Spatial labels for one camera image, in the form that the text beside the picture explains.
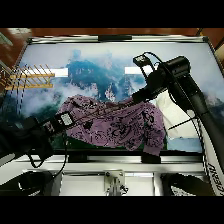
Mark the light blue garment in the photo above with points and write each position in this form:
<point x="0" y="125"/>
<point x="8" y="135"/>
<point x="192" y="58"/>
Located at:
<point x="183" y="145"/>

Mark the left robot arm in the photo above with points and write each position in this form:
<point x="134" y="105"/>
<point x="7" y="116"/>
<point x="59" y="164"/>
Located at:
<point x="20" y="136"/>

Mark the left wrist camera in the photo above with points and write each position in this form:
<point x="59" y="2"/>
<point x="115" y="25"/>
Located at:
<point x="65" y="120"/>

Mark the silver frame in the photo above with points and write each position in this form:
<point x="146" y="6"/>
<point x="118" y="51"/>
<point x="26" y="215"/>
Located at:
<point x="100" y="166"/>

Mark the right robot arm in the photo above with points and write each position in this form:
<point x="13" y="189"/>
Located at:
<point x="200" y="106"/>

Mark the white garment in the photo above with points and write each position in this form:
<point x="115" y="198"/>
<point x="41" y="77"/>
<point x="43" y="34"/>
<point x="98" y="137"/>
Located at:
<point x="176" y="116"/>

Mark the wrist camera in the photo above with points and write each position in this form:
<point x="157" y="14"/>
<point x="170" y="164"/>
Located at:
<point x="141" y="60"/>
<point x="65" y="120"/>

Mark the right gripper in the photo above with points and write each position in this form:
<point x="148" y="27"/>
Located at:
<point x="156" y="83"/>

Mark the purple printed shirt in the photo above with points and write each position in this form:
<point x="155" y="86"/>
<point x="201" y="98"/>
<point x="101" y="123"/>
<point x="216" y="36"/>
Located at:
<point x="123" y="126"/>

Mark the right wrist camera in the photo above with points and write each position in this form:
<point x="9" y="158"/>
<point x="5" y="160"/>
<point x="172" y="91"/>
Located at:
<point x="141" y="60"/>

